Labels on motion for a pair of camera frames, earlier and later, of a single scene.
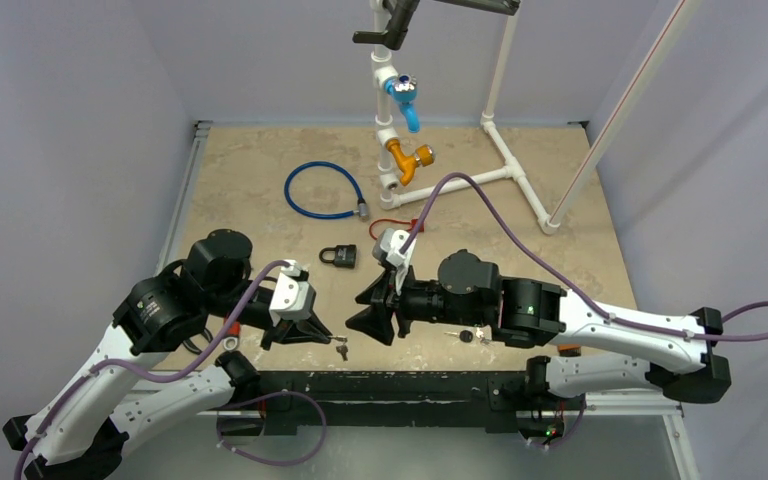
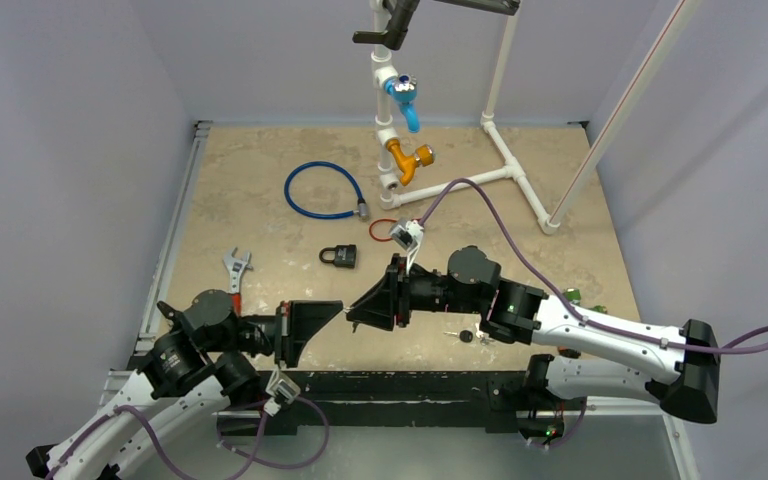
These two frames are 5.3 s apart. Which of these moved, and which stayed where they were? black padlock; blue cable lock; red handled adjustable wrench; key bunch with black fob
Moved: red handled adjustable wrench
Stayed: black padlock; blue cable lock; key bunch with black fob
